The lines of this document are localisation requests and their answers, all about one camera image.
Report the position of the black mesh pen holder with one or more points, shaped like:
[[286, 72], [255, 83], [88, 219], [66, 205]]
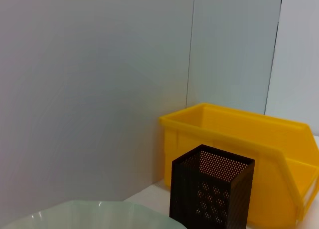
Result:
[[189, 189]]

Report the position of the pale green wavy fruit plate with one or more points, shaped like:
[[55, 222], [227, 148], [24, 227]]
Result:
[[99, 216]]

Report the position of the yellow plastic bin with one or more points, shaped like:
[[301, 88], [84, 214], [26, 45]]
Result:
[[274, 176]]

